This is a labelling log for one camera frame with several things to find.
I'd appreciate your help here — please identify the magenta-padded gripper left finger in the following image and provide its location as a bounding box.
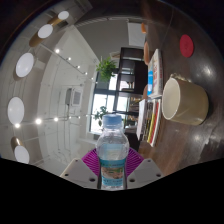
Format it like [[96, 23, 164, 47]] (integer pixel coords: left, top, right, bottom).
[[59, 147, 101, 190]]

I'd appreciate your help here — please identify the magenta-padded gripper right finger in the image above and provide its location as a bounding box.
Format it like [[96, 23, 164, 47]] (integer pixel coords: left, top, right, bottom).
[[125, 147, 164, 190]]

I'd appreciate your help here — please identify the clear blue-capped water bottle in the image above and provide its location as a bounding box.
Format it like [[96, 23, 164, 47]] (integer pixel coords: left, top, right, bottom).
[[95, 113, 130, 191]]

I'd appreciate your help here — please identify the stack of books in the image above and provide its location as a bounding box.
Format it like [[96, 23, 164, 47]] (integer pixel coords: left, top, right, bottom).
[[135, 98, 163, 148]]

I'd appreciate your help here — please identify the small potted green plant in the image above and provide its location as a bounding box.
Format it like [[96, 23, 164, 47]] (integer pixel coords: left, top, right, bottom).
[[93, 105, 110, 128]]

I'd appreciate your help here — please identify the group of ceiling spotlights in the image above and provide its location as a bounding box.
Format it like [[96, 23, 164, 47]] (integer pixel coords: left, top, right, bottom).
[[14, 48, 89, 130]]

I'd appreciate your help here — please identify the ceiling air conditioner unit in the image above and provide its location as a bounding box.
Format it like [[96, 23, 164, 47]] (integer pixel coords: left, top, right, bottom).
[[64, 87, 83, 108]]

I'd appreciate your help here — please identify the cream ceramic mug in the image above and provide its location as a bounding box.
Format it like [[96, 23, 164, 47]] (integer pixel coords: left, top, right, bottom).
[[161, 73, 210, 127]]

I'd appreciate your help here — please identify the blue-covered book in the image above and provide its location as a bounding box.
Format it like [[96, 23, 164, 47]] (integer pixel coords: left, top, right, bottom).
[[147, 61, 155, 96]]

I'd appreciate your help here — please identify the low dark shelf unit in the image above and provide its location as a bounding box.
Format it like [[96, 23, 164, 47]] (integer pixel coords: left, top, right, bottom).
[[113, 47, 150, 148]]

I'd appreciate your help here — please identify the broad potted green plant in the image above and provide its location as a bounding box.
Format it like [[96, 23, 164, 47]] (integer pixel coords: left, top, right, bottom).
[[95, 56, 118, 83]]

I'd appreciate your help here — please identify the group of orange chairs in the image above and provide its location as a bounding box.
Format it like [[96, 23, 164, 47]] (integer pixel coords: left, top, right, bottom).
[[139, 21, 150, 100]]

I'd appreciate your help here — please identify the group of round ceiling panels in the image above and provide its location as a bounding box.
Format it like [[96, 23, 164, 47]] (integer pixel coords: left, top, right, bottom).
[[7, 9, 71, 165]]

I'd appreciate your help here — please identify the white wall radiator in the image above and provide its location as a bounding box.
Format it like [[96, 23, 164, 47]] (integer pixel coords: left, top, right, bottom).
[[127, 21, 147, 48]]

